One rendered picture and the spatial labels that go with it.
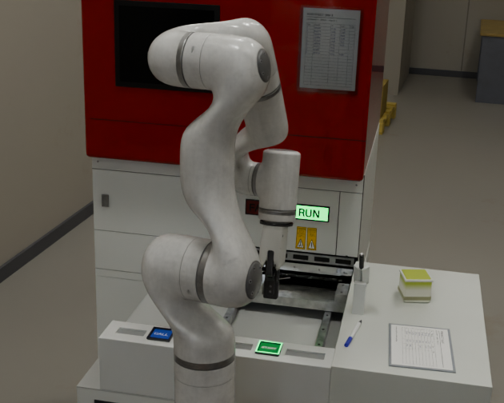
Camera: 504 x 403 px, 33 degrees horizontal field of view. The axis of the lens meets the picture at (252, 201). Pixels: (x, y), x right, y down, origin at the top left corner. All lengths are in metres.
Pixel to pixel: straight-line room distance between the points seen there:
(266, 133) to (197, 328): 0.42
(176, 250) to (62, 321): 2.73
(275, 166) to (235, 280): 0.40
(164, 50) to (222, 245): 0.36
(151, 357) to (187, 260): 0.52
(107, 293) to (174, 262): 1.18
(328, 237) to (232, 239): 0.98
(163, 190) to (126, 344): 0.66
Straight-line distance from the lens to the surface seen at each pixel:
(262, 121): 1.71
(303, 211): 2.46
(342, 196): 2.43
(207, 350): 1.61
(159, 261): 1.58
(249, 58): 1.45
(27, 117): 4.82
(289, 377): 1.96
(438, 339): 2.09
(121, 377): 2.08
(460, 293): 2.36
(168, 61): 1.50
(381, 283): 2.36
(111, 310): 2.75
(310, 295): 2.45
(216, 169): 1.50
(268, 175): 1.84
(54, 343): 4.07
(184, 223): 2.55
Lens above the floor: 1.92
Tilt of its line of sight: 19 degrees down
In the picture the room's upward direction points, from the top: 2 degrees clockwise
